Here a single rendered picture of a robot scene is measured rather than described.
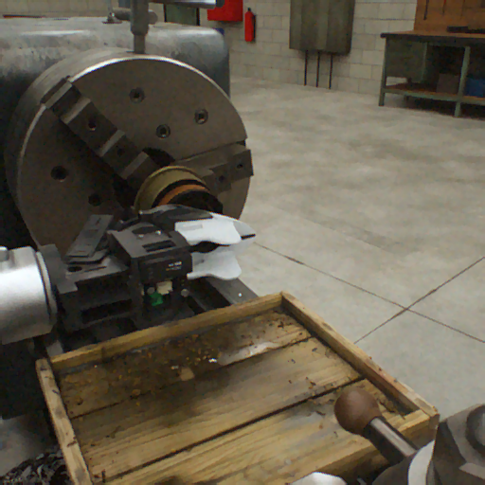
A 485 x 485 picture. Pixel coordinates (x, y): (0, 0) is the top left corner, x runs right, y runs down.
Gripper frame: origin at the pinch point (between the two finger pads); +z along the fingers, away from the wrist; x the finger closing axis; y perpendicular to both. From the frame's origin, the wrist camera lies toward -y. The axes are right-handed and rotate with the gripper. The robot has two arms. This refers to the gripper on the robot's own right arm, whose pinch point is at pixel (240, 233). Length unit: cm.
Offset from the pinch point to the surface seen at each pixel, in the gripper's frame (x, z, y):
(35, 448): -54, -22, -39
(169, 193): 3.4, -5.3, -6.4
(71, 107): 11.1, -11.8, -18.5
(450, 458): 9.4, -12.9, 37.7
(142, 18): 20.0, -1.1, -22.8
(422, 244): -108, 202, -152
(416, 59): -46, 480, -449
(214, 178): 2.5, 2.6, -11.4
